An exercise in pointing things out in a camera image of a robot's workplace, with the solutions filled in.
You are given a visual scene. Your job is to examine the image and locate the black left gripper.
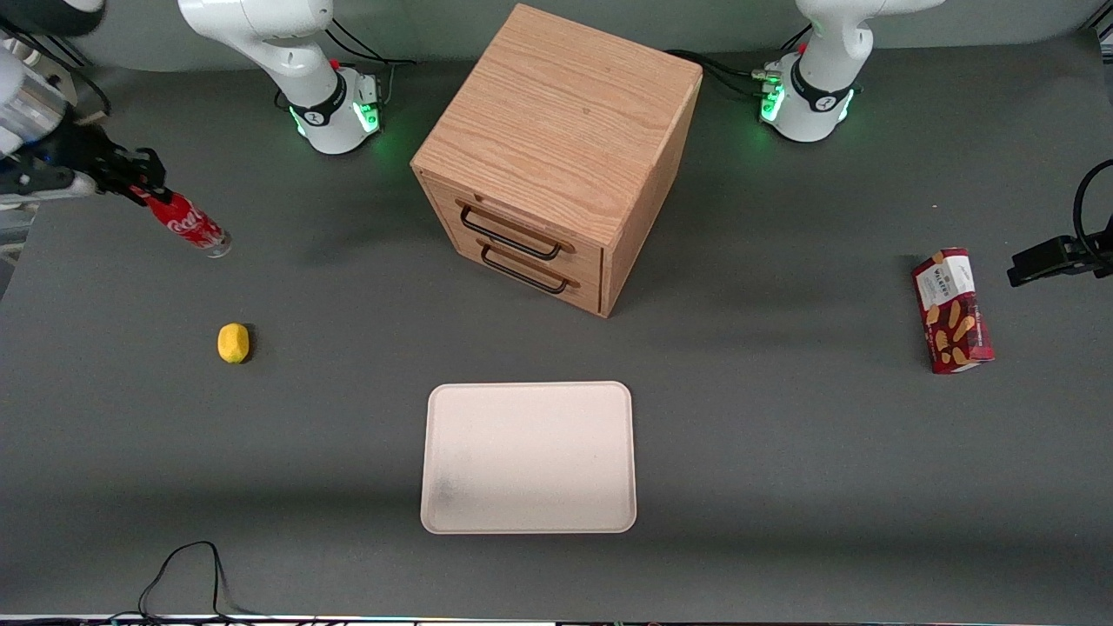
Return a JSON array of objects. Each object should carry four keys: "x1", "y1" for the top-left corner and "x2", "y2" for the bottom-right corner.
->
[{"x1": 1007, "y1": 228, "x2": 1113, "y2": 289}]

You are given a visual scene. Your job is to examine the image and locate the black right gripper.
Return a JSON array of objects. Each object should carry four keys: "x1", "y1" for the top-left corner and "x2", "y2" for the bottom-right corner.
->
[{"x1": 0, "y1": 122, "x2": 170, "y2": 208}]

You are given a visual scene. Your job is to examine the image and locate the red coke bottle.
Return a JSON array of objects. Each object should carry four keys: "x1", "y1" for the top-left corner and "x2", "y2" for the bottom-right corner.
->
[{"x1": 130, "y1": 184, "x2": 234, "y2": 260}]

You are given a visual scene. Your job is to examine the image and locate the beige plastic tray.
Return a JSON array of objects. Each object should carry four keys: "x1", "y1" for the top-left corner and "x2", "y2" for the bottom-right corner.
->
[{"x1": 420, "y1": 381, "x2": 638, "y2": 535}]

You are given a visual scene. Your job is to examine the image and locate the red cookie box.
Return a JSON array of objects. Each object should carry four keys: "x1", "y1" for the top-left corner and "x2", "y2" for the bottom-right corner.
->
[{"x1": 911, "y1": 248, "x2": 996, "y2": 375}]

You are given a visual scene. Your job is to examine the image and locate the white chair base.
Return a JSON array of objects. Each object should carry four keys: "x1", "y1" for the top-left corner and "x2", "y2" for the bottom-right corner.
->
[{"x1": 0, "y1": 203, "x2": 41, "y2": 266}]

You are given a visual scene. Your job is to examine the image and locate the yellow lemon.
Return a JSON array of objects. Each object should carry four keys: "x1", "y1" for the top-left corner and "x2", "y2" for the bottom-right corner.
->
[{"x1": 217, "y1": 323, "x2": 251, "y2": 364}]

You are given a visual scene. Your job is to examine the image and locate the wooden drawer front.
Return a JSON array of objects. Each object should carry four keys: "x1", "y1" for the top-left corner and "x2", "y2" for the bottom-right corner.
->
[
  {"x1": 448, "y1": 233, "x2": 603, "y2": 316},
  {"x1": 421, "y1": 176, "x2": 605, "y2": 284}
]

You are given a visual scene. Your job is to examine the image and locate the wooden drawer cabinet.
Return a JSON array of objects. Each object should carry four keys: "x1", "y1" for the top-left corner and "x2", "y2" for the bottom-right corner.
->
[{"x1": 410, "y1": 3, "x2": 703, "y2": 319}]

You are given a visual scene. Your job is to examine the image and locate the black looped gripper cable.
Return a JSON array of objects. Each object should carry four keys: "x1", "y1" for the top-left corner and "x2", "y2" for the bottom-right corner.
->
[{"x1": 1072, "y1": 159, "x2": 1113, "y2": 258}]

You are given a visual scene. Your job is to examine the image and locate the black right arm base cables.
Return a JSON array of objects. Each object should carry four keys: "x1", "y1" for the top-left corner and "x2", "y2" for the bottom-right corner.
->
[{"x1": 320, "y1": 17, "x2": 418, "y2": 112}]

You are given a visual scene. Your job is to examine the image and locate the black arm base cables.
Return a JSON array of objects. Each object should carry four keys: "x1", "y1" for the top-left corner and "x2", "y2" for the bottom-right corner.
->
[
  {"x1": 320, "y1": 17, "x2": 418, "y2": 112},
  {"x1": 663, "y1": 24, "x2": 815, "y2": 98}
]

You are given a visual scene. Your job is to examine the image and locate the black left arm base cables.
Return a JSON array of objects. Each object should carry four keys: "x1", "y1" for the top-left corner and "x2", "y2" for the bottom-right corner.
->
[{"x1": 663, "y1": 24, "x2": 815, "y2": 98}]

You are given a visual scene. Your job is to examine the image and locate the black metal drawer handle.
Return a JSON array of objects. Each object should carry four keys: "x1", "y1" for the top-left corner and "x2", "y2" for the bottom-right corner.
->
[
  {"x1": 458, "y1": 203, "x2": 564, "y2": 262},
  {"x1": 480, "y1": 243, "x2": 571, "y2": 296}
]

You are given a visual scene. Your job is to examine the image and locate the thin black table cable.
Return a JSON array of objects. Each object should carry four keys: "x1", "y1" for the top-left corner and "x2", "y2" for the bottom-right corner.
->
[{"x1": 104, "y1": 541, "x2": 288, "y2": 625}]

